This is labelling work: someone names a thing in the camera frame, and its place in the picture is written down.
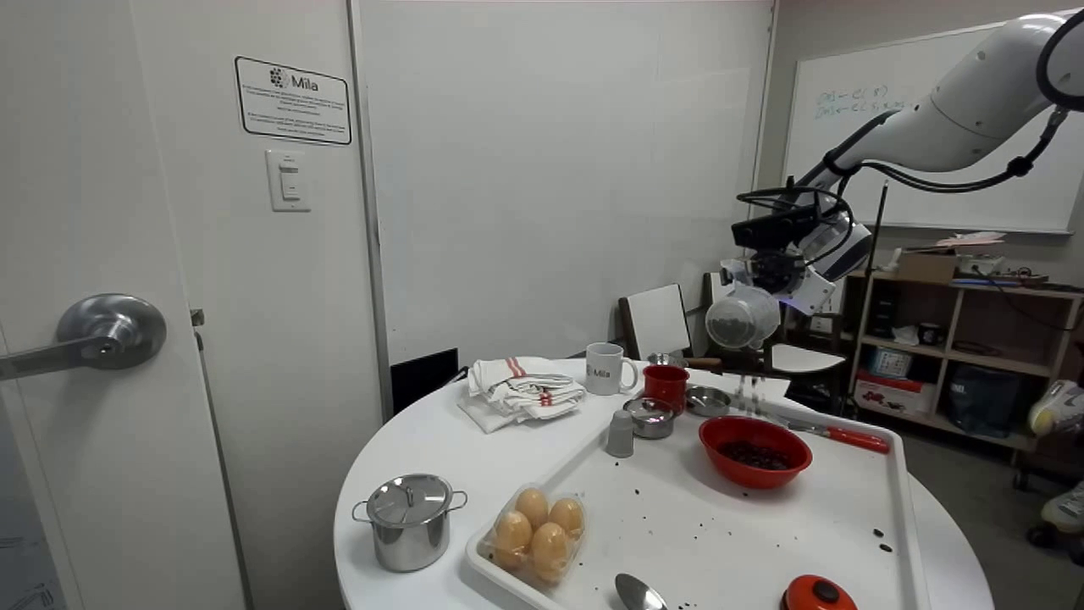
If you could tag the red bowl with beans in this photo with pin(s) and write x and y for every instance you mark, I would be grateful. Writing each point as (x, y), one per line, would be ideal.
(753, 450)

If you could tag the wall notice sign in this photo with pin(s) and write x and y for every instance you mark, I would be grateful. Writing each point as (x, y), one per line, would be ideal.
(291, 102)

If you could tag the small steel lidded pot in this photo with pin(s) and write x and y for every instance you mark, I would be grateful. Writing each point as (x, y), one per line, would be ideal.
(647, 419)

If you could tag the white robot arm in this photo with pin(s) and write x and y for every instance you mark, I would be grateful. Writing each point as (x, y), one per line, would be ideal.
(1007, 80)

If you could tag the red mug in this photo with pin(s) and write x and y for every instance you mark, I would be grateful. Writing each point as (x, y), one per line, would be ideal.
(665, 388)

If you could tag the orange handled spoon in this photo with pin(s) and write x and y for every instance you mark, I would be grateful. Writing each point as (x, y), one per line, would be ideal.
(639, 593)

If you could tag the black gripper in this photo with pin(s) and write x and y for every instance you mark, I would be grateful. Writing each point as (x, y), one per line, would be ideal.
(802, 230)

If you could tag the steel pot with lid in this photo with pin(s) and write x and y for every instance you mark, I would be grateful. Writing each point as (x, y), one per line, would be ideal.
(411, 519)

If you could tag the small grey shaker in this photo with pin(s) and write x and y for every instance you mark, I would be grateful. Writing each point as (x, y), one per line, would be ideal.
(622, 436)

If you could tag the white plastic tray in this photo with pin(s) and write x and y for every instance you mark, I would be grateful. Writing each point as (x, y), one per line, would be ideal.
(706, 543)

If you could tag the whiteboard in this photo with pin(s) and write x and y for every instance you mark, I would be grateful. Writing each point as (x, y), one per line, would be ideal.
(841, 91)

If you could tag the black box on floor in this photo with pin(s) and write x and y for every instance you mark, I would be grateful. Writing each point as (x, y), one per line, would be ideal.
(421, 378)

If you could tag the steel bowl on table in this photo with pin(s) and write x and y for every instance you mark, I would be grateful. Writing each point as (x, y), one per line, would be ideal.
(706, 401)

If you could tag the light switch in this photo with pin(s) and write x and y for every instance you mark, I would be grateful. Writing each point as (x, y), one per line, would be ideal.
(286, 179)

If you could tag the wooden shelf unit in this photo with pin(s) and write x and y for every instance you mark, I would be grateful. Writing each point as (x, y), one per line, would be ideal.
(963, 358)

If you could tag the clear plastic jug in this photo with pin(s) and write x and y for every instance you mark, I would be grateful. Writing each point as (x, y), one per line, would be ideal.
(743, 315)

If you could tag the door handle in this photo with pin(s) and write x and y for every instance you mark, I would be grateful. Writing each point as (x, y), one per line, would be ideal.
(110, 330)

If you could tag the white mug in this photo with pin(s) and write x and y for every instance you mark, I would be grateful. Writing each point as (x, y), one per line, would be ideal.
(606, 369)

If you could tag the white red striped cloth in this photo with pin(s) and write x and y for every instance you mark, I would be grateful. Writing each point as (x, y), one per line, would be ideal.
(518, 392)

